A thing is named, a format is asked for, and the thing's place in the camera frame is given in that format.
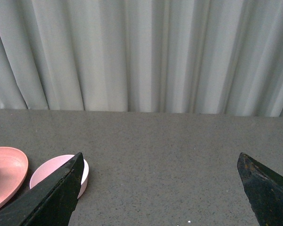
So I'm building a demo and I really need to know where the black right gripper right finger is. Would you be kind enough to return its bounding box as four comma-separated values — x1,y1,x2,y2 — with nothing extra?
237,153,283,226

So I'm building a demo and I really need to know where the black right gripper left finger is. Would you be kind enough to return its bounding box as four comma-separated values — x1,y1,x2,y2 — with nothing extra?
0,153,84,226

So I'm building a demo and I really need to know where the pale pink bowl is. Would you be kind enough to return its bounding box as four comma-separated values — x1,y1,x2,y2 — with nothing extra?
29,154,89,198

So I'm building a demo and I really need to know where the pink round plate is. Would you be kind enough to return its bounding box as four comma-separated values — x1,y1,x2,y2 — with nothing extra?
0,147,29,208

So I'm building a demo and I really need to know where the white pleated curtain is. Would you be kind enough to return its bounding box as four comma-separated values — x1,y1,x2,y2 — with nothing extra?
0,0,283,117

